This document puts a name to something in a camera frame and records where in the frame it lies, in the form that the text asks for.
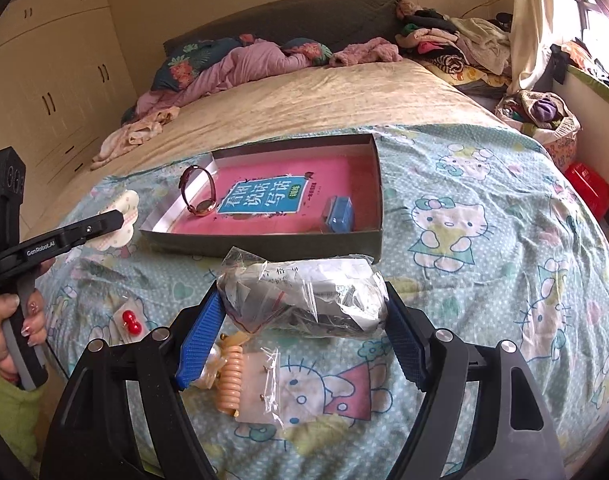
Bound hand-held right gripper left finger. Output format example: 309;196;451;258
39;290;228;480

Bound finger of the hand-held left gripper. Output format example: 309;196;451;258
0;210;125;281

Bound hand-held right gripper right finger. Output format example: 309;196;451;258
379;281;567;480

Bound peach spiral hair tie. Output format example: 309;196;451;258
213;339;248;417

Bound pale flower hair clip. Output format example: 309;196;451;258
92;189;141;252

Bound red bead earrings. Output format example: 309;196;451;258
106;304;146;339

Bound stud earrings card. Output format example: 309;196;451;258
233;347;286;429

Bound shallow cardboard box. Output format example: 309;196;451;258
139;132;383;264

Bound clear bag with silver packet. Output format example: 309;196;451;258
218;246;388;339

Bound person's left forearm green sleeve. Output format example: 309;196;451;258
0;360;41;461

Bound cartoon cat printed bedsheet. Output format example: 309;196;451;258
34;122;609;480

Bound peach garment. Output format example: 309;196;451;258
91;107;180;164

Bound cream wardrobe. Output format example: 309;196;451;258
0;0;141;233

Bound small blue box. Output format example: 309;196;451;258
321;195;355;233

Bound pink book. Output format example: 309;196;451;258
172;154;377;235

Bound large floral pillow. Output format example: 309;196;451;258
151;35;256;93

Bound red box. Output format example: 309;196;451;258
564;162;609;222

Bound pink quilt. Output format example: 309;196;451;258
134;42;313;117

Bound beige bed cover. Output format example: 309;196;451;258
22;57;510;231

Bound basket of clothes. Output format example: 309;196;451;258
494;90;583;172

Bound pink fuzzy garment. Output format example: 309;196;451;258
329;42;403;67

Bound pile of clothes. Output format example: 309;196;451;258
394;0;516;92

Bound small floral pillow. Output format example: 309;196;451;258
279;37;333;67

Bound dark grey headboard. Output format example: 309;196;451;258
162;0;403;57

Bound cream curtain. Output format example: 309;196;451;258
507;0;571;97

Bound black wall cable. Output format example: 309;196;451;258
458;0;511;17

